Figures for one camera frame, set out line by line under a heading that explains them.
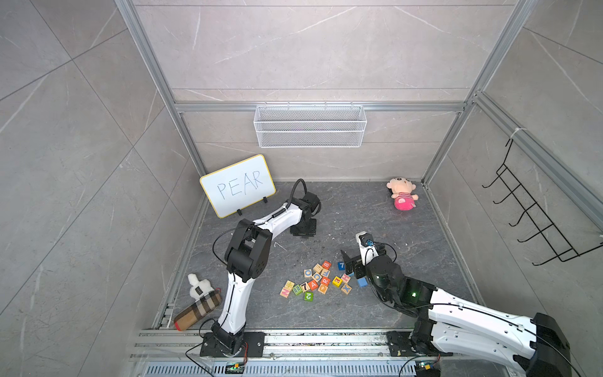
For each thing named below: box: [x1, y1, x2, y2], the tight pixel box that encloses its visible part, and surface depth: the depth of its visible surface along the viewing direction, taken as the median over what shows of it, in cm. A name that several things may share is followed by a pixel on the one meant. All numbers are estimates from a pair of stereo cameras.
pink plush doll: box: [386, 176, 419, 212], surface depth 112 cm
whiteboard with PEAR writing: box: [199, 153, 277, 219], surface depth 104 cm
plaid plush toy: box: [173, 273, 223, 331], surface depth 81 cm
